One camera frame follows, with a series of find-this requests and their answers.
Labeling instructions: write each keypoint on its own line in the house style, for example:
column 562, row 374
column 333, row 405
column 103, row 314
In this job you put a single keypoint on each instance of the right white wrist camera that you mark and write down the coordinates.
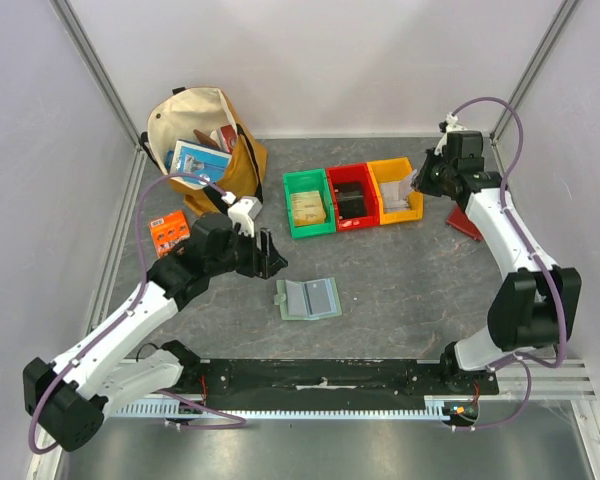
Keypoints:
column 449, row 125

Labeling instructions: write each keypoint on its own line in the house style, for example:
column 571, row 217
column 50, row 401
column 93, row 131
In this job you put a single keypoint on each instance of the white cards stack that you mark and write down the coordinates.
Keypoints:
column 391, row 202

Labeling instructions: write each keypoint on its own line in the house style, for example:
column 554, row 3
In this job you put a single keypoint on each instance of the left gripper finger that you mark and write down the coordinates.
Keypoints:
column 264, row 252
column 275, row 261

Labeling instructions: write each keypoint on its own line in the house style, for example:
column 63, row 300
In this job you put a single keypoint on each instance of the mustard canvas tote bag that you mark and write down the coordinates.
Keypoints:
column 205, row 109

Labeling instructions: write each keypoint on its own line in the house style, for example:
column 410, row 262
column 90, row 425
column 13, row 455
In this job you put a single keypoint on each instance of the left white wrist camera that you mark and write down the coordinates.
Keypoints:
column 242, row 212

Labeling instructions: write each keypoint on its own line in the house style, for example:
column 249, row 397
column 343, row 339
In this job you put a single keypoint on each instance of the yellow cards stack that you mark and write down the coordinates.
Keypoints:
column 307, row 208

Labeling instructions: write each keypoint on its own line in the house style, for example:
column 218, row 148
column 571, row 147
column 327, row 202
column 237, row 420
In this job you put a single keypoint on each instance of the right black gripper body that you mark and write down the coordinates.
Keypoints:
column 427, row 176

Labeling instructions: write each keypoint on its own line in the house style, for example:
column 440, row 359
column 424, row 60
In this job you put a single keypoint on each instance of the red card holder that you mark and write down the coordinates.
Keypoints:
column 459, row 221

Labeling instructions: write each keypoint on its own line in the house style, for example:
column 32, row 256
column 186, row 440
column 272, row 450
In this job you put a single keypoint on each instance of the white id card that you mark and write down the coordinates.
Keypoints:
column 405, row 186

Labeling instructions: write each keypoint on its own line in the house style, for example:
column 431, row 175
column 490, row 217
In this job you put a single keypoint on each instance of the black credit card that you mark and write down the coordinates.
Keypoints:
column 318, row 296

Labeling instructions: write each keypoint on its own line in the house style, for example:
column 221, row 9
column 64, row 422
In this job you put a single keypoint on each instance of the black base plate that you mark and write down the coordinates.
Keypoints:
column 327, row 385

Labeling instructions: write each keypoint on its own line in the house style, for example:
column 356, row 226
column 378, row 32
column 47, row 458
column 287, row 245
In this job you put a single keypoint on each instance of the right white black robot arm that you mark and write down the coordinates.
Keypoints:
column 536, row 304

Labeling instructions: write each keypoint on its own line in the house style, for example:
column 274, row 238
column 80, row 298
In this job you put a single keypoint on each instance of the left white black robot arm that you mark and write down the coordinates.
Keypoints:
column 70, row 397

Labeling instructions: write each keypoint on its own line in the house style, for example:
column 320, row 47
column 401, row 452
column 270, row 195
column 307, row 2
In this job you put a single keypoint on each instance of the orange screw box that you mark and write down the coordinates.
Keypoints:
column 167, row 231

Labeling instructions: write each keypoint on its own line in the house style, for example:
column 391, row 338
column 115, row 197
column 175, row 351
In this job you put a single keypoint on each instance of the black cards stack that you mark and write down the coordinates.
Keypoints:
column 352, row 200

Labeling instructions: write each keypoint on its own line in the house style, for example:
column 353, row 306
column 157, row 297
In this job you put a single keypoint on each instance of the grey cable duct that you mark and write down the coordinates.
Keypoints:
column 162, row 407

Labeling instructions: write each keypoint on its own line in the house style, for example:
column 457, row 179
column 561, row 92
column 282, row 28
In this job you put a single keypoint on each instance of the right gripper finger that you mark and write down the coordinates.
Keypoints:
column 424, row 172
column 422, row 185

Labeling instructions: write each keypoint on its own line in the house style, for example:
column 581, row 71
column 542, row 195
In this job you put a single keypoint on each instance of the green plastic bin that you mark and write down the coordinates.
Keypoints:
column 307, row 180

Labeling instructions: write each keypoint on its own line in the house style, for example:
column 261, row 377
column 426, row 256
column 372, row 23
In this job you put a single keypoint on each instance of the red plastic bin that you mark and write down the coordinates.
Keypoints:
column 350, row 173

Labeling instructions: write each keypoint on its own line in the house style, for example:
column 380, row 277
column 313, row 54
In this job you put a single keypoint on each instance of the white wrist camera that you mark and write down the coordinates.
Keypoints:
column 449, row 125
column 242, row 212

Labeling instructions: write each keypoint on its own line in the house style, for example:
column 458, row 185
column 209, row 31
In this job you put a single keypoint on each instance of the blue white book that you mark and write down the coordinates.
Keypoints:
column 208, row 163

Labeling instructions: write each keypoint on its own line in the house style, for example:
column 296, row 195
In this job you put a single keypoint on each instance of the green card holder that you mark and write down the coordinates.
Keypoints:
column 290, row 298

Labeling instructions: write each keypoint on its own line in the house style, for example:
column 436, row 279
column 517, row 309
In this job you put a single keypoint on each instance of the red white box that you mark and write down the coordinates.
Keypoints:
column 225, row 137

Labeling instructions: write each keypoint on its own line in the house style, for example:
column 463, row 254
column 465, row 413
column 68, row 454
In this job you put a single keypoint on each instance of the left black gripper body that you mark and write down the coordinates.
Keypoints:
column 246, row 258

